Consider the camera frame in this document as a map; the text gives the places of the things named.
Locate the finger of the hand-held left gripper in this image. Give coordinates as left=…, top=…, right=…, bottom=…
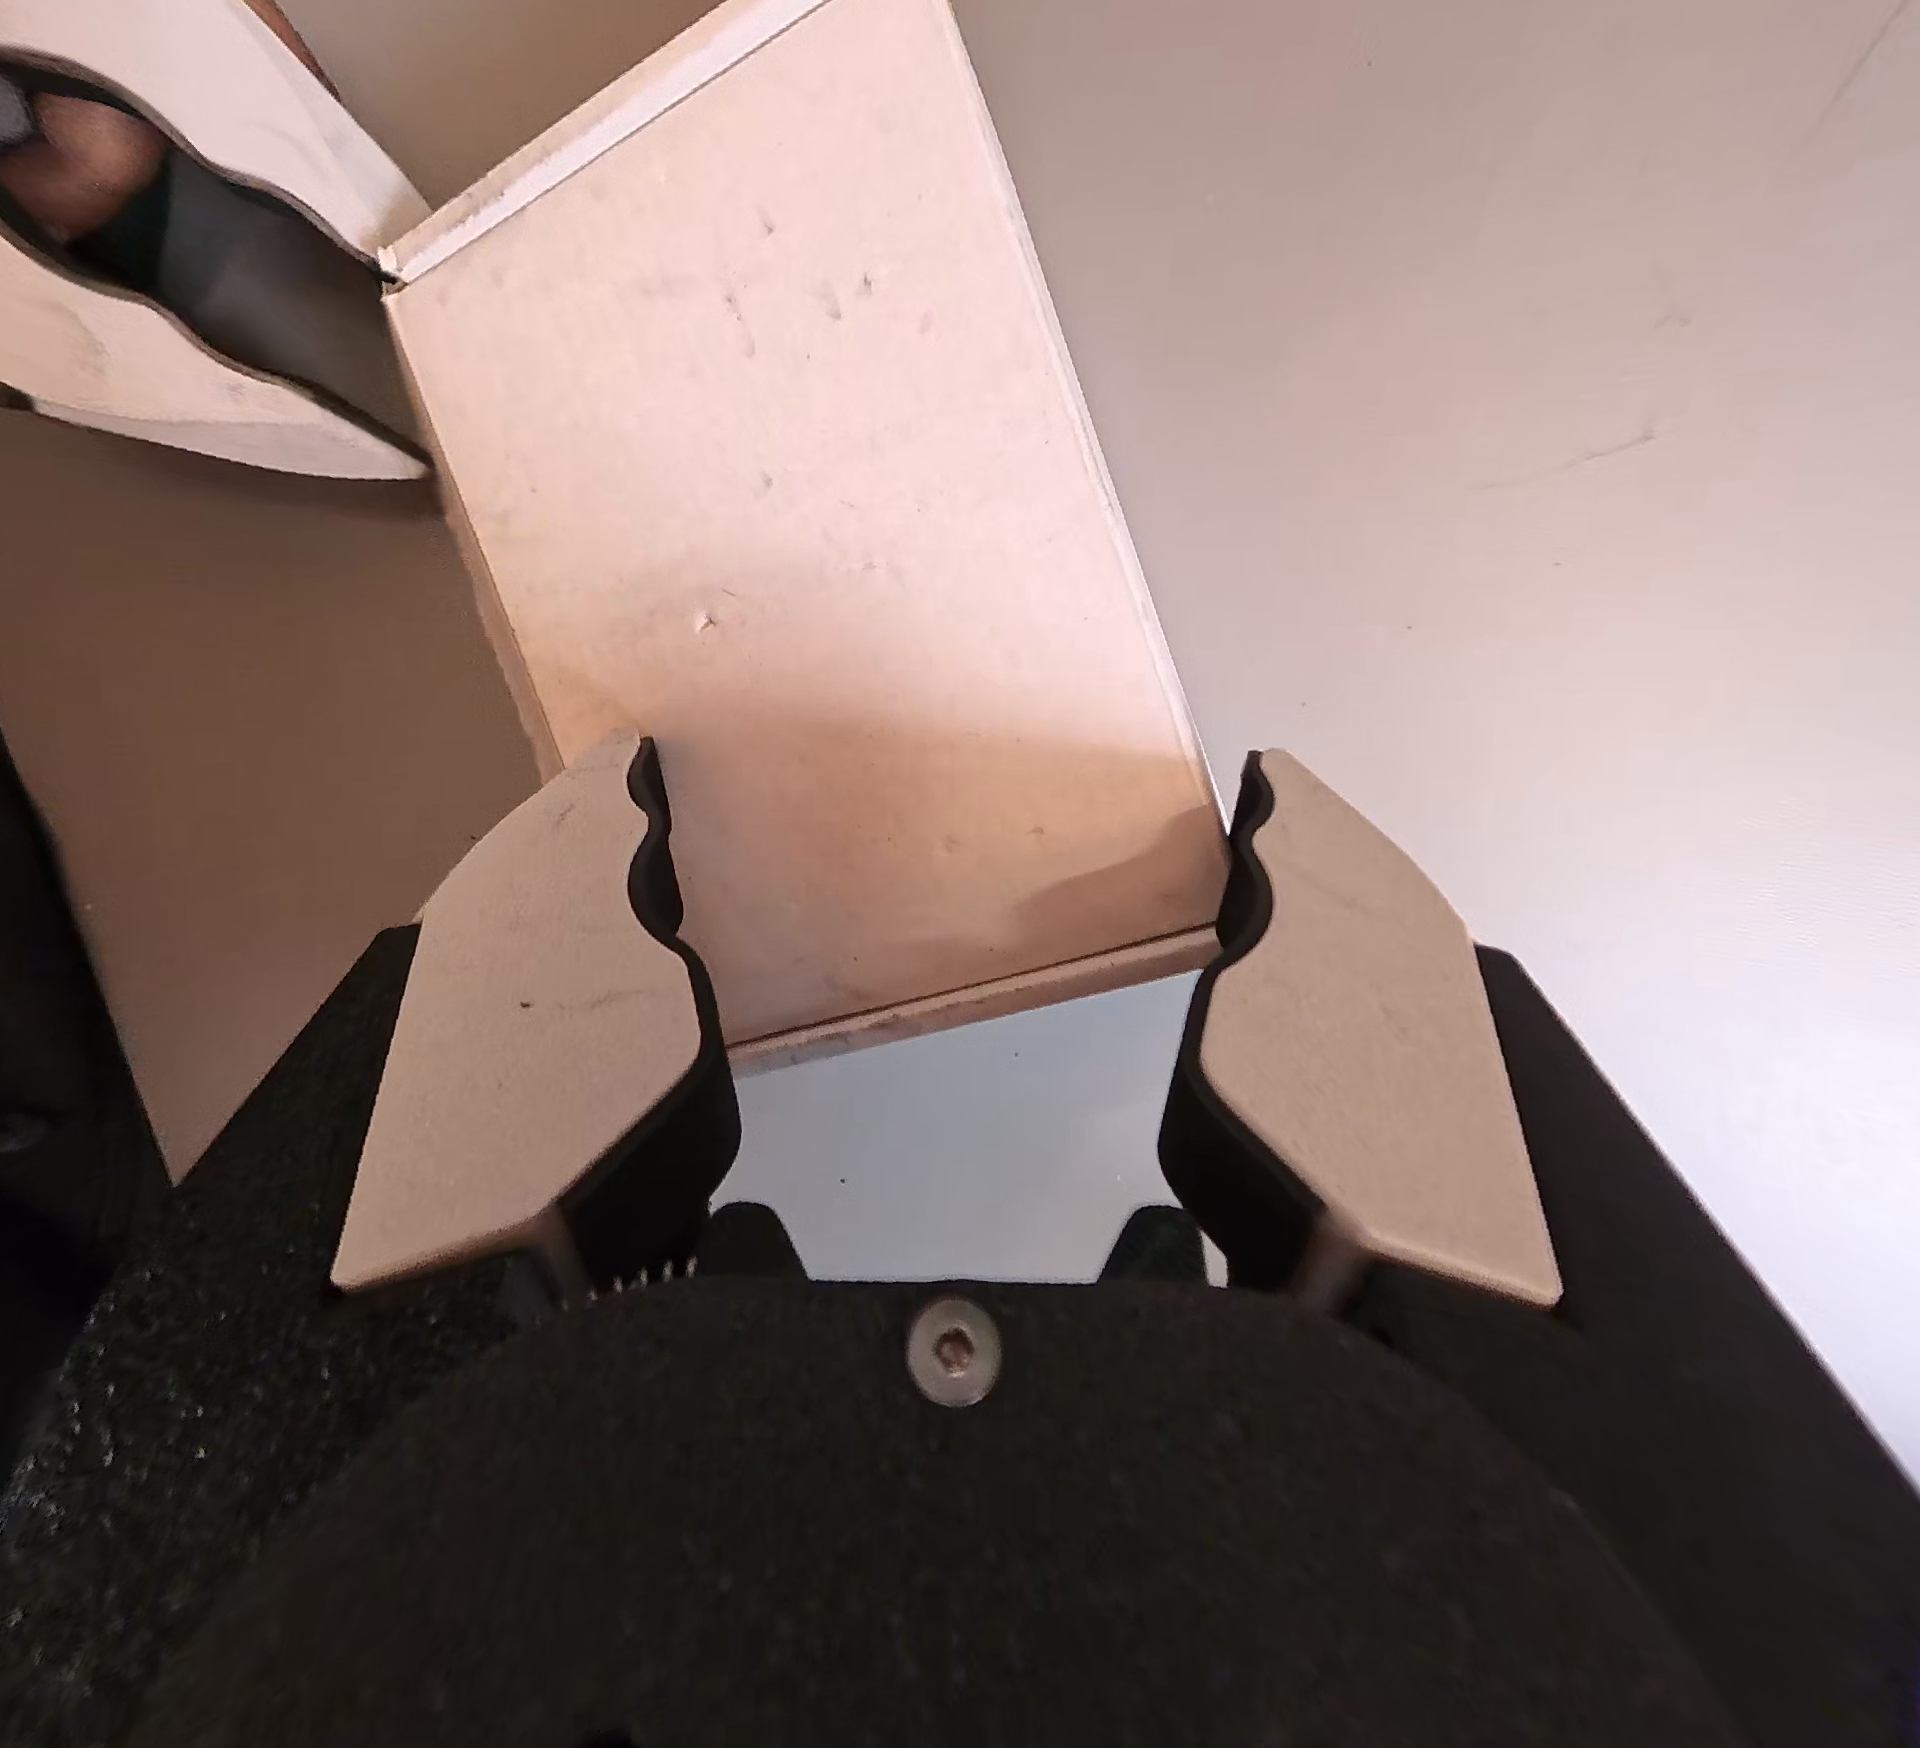
left=0, top=0, right=431, bottom=282
left=0, top=211, right=433, bottom=485

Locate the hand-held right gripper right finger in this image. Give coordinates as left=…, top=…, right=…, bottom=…
left=1158, top=747, right=1562, bottom=1310

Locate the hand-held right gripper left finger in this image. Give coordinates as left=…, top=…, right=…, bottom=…
left=329, top=731, right=743, bottom=1302

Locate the white cardboard box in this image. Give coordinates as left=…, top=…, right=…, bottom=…
left=379, top=0, right=1240, bottom=1078

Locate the person's left hand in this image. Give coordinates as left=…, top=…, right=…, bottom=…
left=0, top=0, right=344, bottom=258

